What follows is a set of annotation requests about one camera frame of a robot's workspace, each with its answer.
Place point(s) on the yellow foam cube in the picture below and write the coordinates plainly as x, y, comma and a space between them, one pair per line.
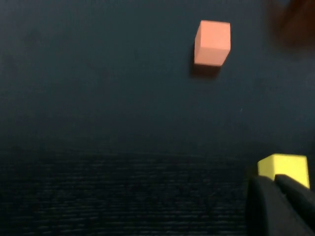
288, 164

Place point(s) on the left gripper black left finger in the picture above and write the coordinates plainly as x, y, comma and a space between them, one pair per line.
265, 214

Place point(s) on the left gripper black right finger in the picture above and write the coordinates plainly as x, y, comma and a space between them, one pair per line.
302, 206

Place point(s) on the salmon orange foam cube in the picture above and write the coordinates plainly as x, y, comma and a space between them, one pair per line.
211, 44

